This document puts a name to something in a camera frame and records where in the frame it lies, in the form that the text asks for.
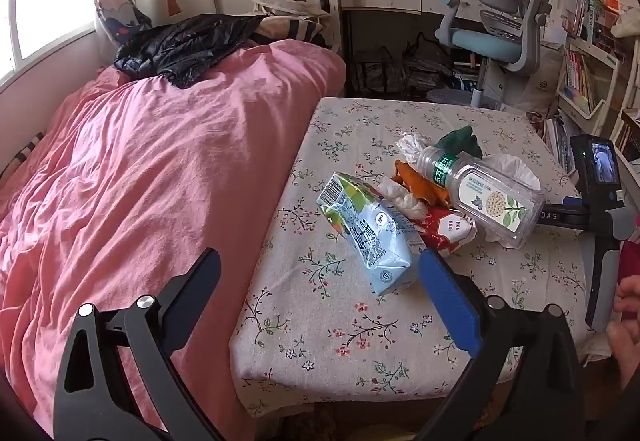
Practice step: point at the pink blanket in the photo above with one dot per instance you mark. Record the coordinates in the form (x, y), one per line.
(125, 171)

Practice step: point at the window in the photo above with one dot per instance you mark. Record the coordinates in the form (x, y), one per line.
(50, 6)

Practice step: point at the white paper bag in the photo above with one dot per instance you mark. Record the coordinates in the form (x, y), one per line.
(545, 81)

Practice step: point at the beige dark striped cloth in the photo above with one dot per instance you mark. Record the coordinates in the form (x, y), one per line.
(300, 28)

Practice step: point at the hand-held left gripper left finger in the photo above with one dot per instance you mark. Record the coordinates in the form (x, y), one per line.
(200, 291)

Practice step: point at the black puffer jacket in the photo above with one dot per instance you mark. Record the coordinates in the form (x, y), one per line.
(175, 46)

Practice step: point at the grey and blue desk chair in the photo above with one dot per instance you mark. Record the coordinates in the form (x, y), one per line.
(500, 46)

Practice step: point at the person's right hand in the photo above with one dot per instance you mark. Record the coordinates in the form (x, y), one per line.
(630, 351)

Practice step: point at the clear plastic bottle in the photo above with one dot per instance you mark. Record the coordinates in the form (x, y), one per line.
(490, 201)

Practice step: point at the dark storage bag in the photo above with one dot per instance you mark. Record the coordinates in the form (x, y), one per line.
(425, 63)

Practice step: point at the floral tablecloth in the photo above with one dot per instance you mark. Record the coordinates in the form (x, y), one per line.
(320, 321)

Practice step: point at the green wrapper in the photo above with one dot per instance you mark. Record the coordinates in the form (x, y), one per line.
(460, 138)

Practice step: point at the clear plastic storage bag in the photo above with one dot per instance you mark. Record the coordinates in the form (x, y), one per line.
(370, 71)

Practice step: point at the striped pillow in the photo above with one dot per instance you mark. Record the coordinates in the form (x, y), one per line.
(27, 148)

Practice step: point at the blue milk carton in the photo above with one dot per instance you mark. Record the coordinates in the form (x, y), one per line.
(370, 241)

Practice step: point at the large white paper tissue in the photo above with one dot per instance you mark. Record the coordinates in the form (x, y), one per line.
(510, 168)

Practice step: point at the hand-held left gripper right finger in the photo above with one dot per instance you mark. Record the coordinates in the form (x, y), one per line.
(450, 306)

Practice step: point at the red snack wrapper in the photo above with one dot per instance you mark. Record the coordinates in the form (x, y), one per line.
(445, 228)

